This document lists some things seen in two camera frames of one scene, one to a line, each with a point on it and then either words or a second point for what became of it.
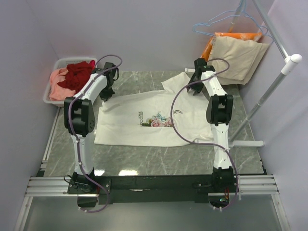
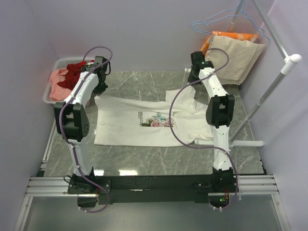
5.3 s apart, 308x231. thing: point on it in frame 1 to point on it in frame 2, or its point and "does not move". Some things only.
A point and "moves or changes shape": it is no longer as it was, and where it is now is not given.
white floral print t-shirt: [171, 117] moves or changes shape
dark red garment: [77, 73] does not move
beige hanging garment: [242, 56] does not move
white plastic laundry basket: [59, 63] does not move
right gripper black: [197, 90] to [190, 79]
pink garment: [58, 93] does not move
